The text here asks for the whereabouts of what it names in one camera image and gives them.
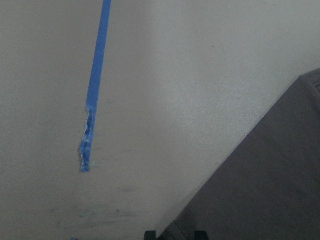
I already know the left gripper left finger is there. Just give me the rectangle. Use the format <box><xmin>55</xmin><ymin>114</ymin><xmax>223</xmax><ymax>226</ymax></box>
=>
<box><xmin>144</xmin><ymin>230</ymin><xmax>157</xmax><ymax>240</ymax></box>

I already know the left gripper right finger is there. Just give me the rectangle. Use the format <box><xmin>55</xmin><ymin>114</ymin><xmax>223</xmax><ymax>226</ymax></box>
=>
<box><xmin>194</xmin><ymin>231</ymin><xmax>208</xmax><ymax>240</ymax></box>

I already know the torn blue tape strip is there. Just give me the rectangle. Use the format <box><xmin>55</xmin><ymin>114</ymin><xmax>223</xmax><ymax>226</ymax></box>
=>
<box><xmin>79</xmin><ymin>0</ymin><xmax>112</xmax><ymax>173</ymax></box>

